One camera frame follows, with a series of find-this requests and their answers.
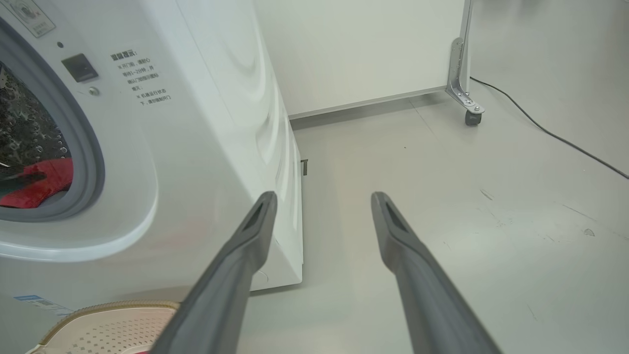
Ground white partition panel with casters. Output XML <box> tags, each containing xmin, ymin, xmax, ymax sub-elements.
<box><xmin>253</xmin><ymin>0</ymin><xmax>486</xmax><ymax>126</ymax></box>

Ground blue energy label sticker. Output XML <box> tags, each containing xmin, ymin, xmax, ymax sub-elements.
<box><xmin>14</xmin><ymin>294</ymin><xmax>74</xmax><ymax>318</ymax></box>

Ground black floor cable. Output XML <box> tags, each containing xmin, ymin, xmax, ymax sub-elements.
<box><xmin>471</xmin><ymin>76</ymin><xmax>629</xmax><ymax>180</ymax></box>

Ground white front-load washing machine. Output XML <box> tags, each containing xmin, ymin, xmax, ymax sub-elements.
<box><xmin>0</xmin><ymin>0</ymin><xmax>305</xmax><ymax>354</ymax></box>

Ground cream perforated laundry basket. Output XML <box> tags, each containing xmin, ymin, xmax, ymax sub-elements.
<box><xmin>25</xmin><ymin>301</ymin><xmax>180</xmax><ymax>354</ymax></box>

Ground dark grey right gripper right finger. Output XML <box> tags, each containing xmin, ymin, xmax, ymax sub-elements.
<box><xmin>371</xmin><ymin>191</ymin><xmax>503</xmax><ymax>354</ymax></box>

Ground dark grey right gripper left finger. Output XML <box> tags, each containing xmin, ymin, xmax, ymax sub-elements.
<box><xmin>150</xmin><ymin>191</ymin><xmax>279</xmax><ymax>354</ymax></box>

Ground red garment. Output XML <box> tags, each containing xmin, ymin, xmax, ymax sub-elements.
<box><xmin>0</xmin><ymin>157</ymin><xmax>74</xmax><ymax>209</ymax></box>

